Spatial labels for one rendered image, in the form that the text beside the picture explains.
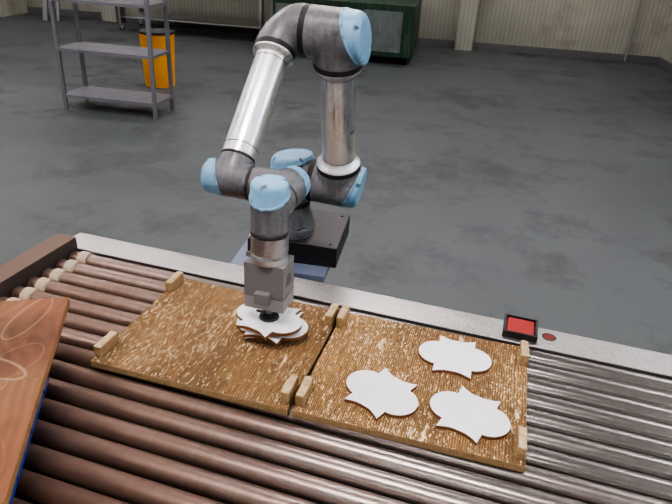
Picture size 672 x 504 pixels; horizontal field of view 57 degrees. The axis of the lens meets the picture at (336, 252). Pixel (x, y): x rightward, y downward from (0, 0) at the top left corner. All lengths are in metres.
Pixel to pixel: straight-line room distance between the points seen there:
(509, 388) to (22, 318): 0.93
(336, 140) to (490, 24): 10.30
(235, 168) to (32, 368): 0.53
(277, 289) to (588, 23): 10.99
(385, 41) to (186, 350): 8.58
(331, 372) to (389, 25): 8.58
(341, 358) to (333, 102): 0.61
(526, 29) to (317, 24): 10.49
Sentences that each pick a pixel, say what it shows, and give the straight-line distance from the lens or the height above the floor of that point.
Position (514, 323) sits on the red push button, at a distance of 1.48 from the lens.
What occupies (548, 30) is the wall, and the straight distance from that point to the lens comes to 11.88.
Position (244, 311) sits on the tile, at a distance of 1.33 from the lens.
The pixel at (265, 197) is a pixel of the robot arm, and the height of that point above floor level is 1.26.
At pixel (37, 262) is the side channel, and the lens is 1.69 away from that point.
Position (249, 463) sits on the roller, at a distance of 1.08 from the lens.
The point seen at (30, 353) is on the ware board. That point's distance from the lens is 1.18.
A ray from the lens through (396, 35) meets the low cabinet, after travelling 9.62.
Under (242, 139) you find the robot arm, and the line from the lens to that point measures 1.32.
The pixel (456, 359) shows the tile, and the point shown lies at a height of 0.94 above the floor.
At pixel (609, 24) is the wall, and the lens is 12.04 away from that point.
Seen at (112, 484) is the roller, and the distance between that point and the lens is 1.09.
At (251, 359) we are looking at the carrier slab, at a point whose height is 0.94.
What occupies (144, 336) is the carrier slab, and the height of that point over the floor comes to 0.94.
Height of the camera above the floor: 1.70
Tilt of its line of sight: 27 degrees down
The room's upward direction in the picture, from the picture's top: 3 degrees clockwise
